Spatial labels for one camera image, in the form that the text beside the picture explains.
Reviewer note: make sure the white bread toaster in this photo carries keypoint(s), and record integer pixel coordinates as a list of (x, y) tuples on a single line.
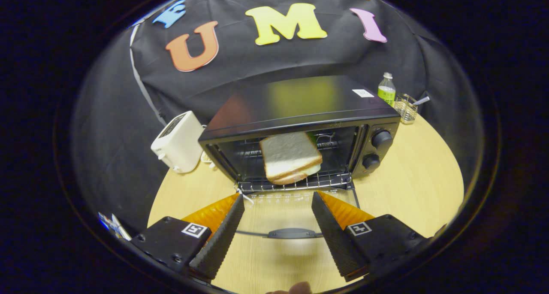
[(180, 143)]

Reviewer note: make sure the white divided grain dish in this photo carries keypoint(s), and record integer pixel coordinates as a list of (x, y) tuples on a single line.
[(206, 159)]

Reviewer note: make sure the metal spoon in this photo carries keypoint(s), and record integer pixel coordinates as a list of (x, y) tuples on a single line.
[(422, 100)]

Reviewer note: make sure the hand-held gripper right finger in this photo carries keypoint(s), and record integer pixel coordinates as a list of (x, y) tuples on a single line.
[(334, 242)]

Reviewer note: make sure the black toaster oven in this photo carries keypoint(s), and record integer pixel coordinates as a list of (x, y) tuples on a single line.
[(300, 109)]

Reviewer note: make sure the sandwich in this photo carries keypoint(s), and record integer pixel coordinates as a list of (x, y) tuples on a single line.
[(287, 154)]

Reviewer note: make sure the green label plastic bottle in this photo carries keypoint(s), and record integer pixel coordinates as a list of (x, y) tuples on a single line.
[(387, 94)]

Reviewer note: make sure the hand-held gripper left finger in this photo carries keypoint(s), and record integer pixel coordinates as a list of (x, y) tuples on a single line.
[(221, 238)]

